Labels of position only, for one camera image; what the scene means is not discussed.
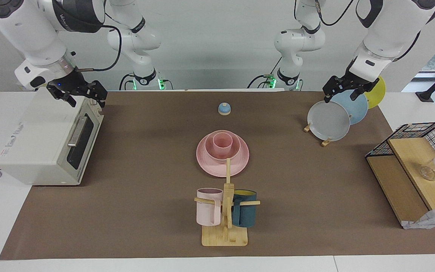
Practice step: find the yellow plate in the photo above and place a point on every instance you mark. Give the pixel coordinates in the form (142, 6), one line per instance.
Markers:
(378, 92)

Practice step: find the small clear glass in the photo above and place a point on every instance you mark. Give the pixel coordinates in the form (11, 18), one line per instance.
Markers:
(428, 172)

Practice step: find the wooden plate rack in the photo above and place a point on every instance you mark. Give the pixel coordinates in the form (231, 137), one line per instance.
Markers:
(326, 142)

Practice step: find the grey plate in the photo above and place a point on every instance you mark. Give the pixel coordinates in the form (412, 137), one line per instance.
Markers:
(329, 121)

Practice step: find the wooden mug tree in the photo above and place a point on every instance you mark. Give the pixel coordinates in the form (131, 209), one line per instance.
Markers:
(225, 236)

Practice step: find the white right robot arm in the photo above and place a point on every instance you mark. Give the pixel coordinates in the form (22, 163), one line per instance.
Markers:
(32, 34)

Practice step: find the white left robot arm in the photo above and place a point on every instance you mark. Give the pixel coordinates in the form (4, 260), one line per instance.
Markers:
(387, 34)

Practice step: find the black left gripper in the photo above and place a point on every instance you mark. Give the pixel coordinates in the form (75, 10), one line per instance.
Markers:
(353, 81)

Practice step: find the pink speckled plate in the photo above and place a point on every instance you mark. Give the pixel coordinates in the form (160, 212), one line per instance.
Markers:
(207, 166)

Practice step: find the beige toaster oven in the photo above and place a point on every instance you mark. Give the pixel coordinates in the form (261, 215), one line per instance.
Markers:
(36, 143)

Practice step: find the pink mug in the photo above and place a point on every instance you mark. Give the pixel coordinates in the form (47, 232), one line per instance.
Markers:
(207, 213)

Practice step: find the pink bowl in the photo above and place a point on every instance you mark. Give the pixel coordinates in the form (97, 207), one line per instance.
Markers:
(209, 151)

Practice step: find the dark teal mug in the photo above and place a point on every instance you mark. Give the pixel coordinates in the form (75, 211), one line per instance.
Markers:
(244, 215)

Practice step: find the light blue plate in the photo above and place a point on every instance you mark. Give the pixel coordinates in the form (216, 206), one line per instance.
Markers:
(357, 107)

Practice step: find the brown table mat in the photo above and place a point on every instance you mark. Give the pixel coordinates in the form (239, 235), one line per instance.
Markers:
(315, 207)

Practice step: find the pink tumbler cup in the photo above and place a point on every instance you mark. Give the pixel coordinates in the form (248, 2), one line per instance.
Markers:
(222, 145)

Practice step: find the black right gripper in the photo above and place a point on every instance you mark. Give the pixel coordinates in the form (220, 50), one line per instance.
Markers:
(70, 83)

